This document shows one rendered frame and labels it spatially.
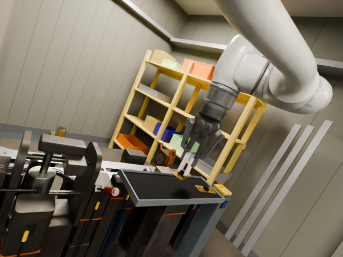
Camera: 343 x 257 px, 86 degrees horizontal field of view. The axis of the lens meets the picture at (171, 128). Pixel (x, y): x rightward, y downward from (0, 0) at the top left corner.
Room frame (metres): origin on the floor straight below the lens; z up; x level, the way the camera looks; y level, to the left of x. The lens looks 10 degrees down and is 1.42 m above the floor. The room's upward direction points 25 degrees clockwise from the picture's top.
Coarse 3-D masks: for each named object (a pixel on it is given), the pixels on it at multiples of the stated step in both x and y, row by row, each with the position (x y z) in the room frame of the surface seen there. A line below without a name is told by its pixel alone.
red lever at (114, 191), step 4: (96, 188) 0.48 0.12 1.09; (100, 188) 0.46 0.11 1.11; (104, 188) 0.44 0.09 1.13; (108, 188) 0.43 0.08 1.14; (112, 188) 0.42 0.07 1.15; (116, 188) 0.42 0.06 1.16; (104, 192) 0.43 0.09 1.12; (108, 192) 0.42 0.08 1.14; (112, 192) 0.41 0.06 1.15; (116, 192) 0.41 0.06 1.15
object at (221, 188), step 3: (213, 186) 0.73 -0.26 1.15; (216, 186) 0.72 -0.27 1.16; (219, 186) 0.74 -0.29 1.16; (222, 186) 0.75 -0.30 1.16; (216, 189) 0.72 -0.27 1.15; (219, 189) 0.71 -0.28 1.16; (222, 189) 0.72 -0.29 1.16; (225, 189) 0.73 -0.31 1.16; (219, 192) 0.70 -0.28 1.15; (222, 192) 0.70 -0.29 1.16; (225, 192) 0.70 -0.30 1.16; (228, 192) 0.72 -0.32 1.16
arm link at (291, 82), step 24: (216, 0) 0.24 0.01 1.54; (240, 0) 0.23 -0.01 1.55; (264, 0) 0.25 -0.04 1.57; (240, 24) 0.27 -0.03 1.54; (264, 24) 0.27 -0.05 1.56; (288, 24) 0.29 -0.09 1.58; (264, 48) 0.30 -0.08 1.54; (288, 48) 0.31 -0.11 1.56; (264, 72) 0.50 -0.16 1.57; (288, 72) 0.35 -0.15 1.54; (312, 72) 0.36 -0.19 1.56; (264, 96) 0.50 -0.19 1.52; (288, 96) 0.45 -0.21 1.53; (312, 96) 0.46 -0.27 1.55
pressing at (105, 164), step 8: (0, 152) 0.57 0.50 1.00; (8, 152) 0.59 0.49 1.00; (16, 152) 0.61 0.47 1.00; (32, 152) 0.65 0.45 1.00; (40, 152) 0.67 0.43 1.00; (104, 160) 0.84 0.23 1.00; (8, 168) 0.52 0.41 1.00; (24, 168) 0.55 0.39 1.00; (56, 168) 0.62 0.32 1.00; (104, 168) 0.76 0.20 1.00; (112, 168) 0.80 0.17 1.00; (128, 168) 0.86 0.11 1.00; (136, 168) 0.90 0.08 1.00; (144, 168) 0.94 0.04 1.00; (152, 168) 0.99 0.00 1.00; (64, 176) 0.60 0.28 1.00; (72, 176) 0.61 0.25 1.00
